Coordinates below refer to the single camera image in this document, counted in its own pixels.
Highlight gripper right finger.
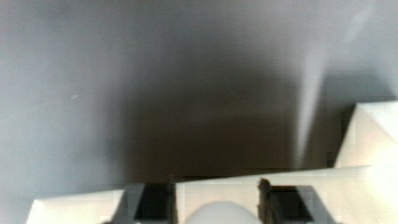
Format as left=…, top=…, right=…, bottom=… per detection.
left=258, top=179, right=337, bottom=224

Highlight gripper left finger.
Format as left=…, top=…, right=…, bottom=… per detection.
left=108, top=183, right=178, bottom=224

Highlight white cabinet body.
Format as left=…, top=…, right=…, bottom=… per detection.
left=27, top=165, right=398, bottom=224

